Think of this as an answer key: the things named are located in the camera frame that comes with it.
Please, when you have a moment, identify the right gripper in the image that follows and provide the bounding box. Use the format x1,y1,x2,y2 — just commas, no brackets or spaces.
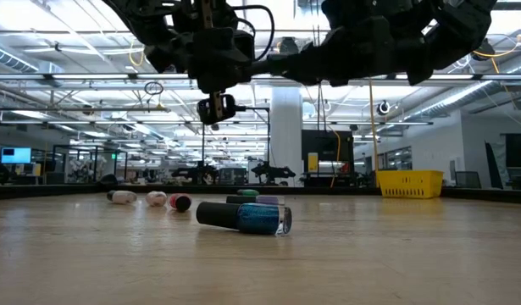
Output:
267,0,439,88

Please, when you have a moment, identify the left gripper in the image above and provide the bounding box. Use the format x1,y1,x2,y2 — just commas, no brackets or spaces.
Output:
170,0,270,126

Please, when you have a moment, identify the blue glitter nail polish bottle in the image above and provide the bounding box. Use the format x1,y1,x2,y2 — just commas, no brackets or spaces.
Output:
195,201,293,237

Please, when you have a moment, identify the peach nail polish bottle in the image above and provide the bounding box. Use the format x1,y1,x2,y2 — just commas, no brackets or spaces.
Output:
145,190,169,208

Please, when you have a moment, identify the lavender nail polish bottle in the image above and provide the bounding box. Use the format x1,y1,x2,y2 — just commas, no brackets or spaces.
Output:
224,194,285,208

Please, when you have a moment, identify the coral nail polish bottle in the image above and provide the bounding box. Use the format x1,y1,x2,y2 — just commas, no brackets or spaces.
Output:
168,192,193,214

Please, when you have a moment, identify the pale pink nail polish bottle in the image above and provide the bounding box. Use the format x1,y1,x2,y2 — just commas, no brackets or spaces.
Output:
106,190,138,206

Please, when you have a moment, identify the black ceiling device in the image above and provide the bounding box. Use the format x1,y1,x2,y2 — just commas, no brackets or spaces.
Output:
278,36,300,55

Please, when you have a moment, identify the white building column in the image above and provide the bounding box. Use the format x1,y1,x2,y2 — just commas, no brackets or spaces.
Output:
269,86,304,188

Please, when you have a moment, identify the black cabinet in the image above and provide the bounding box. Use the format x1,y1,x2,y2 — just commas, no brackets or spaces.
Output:
301,129,356,188

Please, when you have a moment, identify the yellow plastic basket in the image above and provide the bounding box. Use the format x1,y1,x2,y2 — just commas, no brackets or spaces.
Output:
376,169,444,200

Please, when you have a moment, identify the grey mesh chair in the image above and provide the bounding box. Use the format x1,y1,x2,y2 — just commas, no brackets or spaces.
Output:
453,170,484,190

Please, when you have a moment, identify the dark leaning board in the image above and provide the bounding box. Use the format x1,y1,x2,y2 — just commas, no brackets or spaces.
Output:
484,141,505,190

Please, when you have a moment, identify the large black screen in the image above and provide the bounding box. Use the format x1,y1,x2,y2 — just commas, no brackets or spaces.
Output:
500,133,521,191

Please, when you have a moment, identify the blue lit monitor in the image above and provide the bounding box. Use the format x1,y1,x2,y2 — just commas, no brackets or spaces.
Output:
0,147,33,165

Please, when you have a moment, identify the black robot station frame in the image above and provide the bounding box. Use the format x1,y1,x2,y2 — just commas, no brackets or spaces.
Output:
199,105,272,187

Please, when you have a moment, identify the black aluminium table frame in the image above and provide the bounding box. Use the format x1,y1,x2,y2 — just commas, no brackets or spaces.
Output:
0,182,521,202

